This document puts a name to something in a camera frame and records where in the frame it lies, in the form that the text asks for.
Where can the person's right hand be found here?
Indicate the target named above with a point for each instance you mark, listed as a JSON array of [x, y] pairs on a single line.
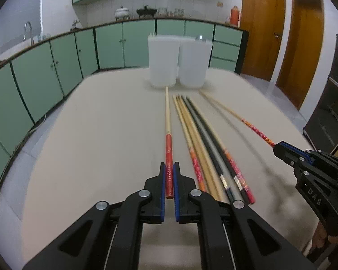
[[318, 236]]

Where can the small metal kettle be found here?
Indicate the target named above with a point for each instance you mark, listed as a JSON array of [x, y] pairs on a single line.
[[75, 24]]

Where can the small glass jar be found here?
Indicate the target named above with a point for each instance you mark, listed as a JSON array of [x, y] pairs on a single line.
[[227, 20]]

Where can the light wood chopstick red end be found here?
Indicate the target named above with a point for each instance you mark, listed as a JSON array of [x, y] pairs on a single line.
[[167, 112]]

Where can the brown wooden chopstick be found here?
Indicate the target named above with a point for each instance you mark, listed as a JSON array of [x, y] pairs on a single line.
[[197, 146], [204, 149]]

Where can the thin wood chopstick red patterned end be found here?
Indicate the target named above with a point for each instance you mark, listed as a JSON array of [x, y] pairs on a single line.
[[236, 117]]

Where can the grey chopstick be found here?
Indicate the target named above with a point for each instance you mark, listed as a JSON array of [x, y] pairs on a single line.
[[211, 135]]

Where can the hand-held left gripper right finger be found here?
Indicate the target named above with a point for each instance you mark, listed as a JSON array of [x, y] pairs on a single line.
[[177, 194]]

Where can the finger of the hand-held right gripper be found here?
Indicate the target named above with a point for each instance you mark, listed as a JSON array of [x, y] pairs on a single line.
[[290, 152]]

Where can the black equipment case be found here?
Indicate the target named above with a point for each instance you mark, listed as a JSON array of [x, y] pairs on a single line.
[[329, 107]]

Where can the black chopstick silver band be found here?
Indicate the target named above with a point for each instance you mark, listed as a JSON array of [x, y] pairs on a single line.
[[202, 132]]

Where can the white two-compartment utensil holder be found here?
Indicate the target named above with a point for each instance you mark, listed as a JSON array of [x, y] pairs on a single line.
[[163, 62]]

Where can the bundle of chopsticks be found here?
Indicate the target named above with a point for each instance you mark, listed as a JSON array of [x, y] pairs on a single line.
[[230, 157]]

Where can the drinking glasses by faucet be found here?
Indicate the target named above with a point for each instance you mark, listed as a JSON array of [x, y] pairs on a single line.
[[44, 37]]

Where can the orange thermos flask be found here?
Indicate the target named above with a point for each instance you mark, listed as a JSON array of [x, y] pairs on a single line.
[[235, 17]]

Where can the black wok with lid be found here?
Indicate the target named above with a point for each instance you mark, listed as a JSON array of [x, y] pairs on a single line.
[[146, 11]]

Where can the white cooking pot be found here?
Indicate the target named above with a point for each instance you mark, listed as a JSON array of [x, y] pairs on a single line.
[[121, 12]]

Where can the green lower kitchen cabinets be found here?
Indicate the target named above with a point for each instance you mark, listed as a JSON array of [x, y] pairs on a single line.
[[31, 73]]

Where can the row of glass jars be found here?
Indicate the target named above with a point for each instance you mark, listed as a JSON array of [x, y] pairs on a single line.
[[170, 12]]

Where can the metal kitchen faucet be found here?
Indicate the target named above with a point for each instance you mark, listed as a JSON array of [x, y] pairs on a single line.
[[28, 29]]

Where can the grey window blind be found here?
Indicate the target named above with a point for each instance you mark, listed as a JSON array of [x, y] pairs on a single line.
[[17, 17]]

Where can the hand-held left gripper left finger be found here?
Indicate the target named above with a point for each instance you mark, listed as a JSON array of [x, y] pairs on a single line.
[[162, 194]]

